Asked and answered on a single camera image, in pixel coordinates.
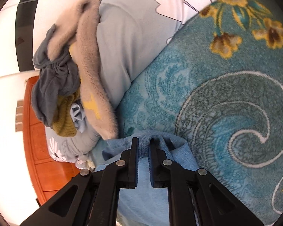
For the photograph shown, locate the dark grey garment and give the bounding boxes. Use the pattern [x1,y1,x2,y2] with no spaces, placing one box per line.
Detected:
[32,25,80,127]

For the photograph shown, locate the white black sliding wardrobe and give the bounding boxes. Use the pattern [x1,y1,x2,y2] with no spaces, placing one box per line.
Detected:
[0,0,74,77]

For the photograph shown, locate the wall switch panel row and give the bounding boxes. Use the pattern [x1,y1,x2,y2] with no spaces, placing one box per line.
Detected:
[15,99,24,132]

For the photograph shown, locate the teal floral blanket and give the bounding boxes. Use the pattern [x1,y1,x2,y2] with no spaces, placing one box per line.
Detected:
[89,0,283,226]

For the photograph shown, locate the orange wooden headboard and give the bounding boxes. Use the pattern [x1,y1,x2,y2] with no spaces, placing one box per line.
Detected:
[23,76,79,205]

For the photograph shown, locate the mustard yellow knit garment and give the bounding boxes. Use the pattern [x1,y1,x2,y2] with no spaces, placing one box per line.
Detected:
[52,89,80,137]

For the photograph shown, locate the grey floral duvet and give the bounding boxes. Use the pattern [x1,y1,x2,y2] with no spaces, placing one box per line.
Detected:
[48,0,217,169]

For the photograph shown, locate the pale blue crumpled garment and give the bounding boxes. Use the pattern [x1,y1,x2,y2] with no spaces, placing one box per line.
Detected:
[70,103,87,133]

